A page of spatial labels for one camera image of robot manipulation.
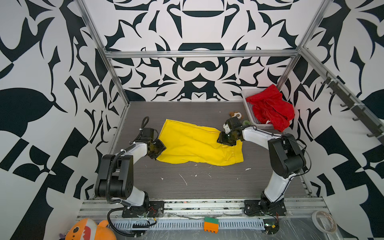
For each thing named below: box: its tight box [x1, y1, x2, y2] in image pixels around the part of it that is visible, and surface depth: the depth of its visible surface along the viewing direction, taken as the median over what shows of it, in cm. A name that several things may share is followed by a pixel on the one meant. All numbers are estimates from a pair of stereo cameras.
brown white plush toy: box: [229, 111, 242, 119], surface depth 110 cm
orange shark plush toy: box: [65, 218, 117, 240], surface depth 65 cm
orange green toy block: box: [203, 217, 220, 234], surface depth 70 cm
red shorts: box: [246, 84, 295, 132], surface depth 105 cm
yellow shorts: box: [156, 119, 244, 166], surface depth 96 cm
